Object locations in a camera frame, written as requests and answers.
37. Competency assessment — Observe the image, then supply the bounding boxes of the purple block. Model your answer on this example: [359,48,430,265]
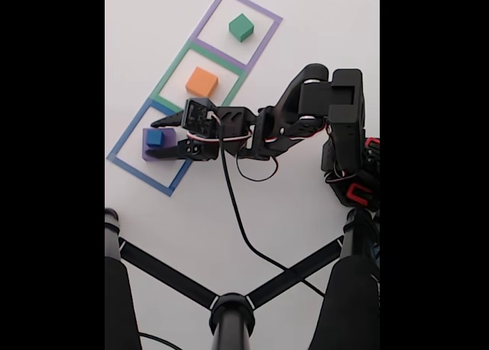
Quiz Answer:
[141,127,177,163]

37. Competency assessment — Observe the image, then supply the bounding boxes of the small blue cube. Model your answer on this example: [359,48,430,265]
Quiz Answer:
[146,129,165,149]

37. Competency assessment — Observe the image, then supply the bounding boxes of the orange block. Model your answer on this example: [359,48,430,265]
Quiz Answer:
[186,66,219,102]

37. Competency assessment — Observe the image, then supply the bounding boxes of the green cube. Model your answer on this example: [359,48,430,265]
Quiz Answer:
[228,13,255,44]

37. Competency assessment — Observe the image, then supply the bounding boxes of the red table clamp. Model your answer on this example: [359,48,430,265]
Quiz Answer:
[346,183,374,206]

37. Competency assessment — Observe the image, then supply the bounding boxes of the white red servo wire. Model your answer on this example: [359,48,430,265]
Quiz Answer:
[186,112,329,183]

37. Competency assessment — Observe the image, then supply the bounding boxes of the blue square frame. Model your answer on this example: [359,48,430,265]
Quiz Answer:
[106,97,210,197]

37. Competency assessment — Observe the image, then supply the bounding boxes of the thick black camera cable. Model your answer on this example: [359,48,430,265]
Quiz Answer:
[219,135,325,297]

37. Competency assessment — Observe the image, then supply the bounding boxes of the green square frame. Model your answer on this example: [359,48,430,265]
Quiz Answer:
[149,40,246,133]

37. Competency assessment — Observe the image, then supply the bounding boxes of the purple square frame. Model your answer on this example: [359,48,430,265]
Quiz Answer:
[189,0,283,71]

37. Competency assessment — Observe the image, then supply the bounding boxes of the black camera tripod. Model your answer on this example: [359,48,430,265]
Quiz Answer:
[105,208,381,350]

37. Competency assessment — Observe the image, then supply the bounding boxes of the thin black cable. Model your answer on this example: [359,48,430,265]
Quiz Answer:
[138,332,183,350]

